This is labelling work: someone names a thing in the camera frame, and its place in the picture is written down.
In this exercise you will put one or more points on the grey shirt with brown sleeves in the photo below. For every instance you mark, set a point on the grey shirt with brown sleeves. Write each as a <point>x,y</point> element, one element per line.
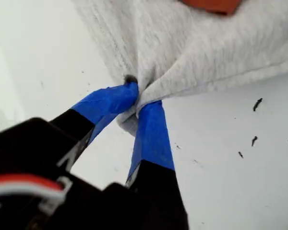
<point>182,60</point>

